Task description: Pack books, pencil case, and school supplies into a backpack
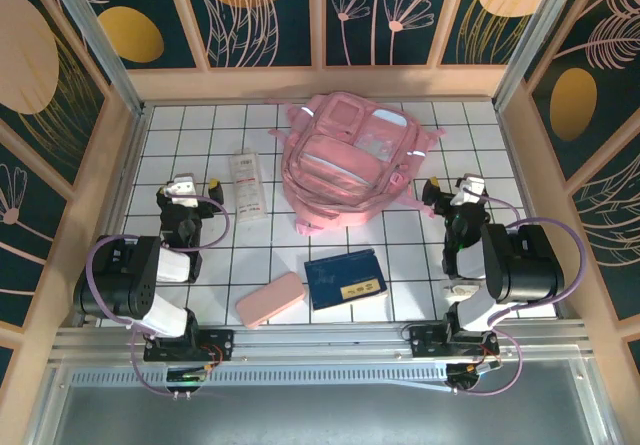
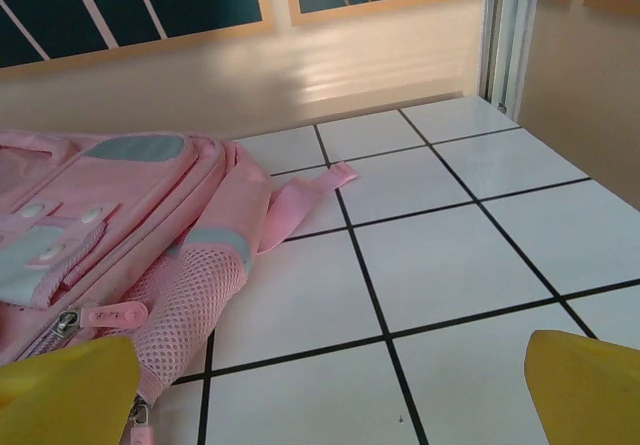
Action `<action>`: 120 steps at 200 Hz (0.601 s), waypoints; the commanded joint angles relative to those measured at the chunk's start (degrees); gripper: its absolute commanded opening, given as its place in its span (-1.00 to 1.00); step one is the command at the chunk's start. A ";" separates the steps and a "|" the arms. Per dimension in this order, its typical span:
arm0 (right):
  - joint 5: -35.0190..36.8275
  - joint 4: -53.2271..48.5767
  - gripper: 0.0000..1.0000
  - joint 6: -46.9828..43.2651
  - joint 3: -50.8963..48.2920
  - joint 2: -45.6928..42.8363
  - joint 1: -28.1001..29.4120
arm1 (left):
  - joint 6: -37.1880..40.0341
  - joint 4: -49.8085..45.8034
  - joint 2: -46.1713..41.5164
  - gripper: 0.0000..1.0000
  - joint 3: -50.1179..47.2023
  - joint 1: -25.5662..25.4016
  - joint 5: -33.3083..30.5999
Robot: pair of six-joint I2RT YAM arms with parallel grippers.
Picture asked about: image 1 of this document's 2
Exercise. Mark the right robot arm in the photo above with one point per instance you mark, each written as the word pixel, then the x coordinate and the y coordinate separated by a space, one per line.
pixel 525 270

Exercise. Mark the grey metal plate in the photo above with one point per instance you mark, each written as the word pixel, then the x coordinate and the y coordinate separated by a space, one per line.
pixel 320 415

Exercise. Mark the pink pencil case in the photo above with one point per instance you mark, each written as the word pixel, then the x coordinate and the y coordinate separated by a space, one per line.
pixel 270 300

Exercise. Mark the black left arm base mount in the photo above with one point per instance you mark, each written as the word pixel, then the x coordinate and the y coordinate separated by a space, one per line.
pixel 220 340

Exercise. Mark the aluminium side rail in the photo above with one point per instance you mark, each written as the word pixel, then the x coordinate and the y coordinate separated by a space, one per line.
pixel 518 165
pixel 129 165

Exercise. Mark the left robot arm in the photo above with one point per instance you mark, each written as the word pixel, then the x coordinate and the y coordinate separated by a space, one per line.
pixel 125 285

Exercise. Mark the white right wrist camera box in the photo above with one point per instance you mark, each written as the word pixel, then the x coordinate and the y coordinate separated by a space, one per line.
pixel 473 185

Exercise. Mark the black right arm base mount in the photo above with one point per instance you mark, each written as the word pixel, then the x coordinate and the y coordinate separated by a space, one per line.
pixel 425 337

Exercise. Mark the blue book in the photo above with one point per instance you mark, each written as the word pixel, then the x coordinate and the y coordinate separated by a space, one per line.
pixel 345 275

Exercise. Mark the aluminium corner post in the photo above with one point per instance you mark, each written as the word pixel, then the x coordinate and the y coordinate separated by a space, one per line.
pixel 540 30
pixel 100 40

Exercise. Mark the aluminium mounting rail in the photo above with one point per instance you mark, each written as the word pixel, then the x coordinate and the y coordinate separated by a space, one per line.
pixel 320 340

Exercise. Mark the white printed label sheet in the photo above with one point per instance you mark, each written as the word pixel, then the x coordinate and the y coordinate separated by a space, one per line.
pixel 247 190

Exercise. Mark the pink backpack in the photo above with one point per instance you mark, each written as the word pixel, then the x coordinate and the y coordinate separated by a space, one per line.
pixel 340 175

